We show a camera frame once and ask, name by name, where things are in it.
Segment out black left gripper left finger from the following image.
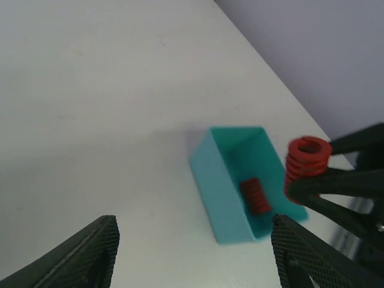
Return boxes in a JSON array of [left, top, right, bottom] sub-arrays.
[[1, 215, 118, 287]]

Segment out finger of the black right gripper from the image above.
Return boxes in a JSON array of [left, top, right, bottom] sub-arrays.
[[329, 122, 383, 155], [287, 169, 383, 237]]

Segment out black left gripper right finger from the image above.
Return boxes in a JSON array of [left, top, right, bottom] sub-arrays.
[[271, 214, 383, 287]]

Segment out red large spring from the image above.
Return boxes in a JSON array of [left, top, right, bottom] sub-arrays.
[[240, 178, 272, 215], [284, 136, 332, 203]]

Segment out teal plastic bin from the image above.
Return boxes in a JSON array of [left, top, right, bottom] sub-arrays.
[[190, 126, 309, 244]]

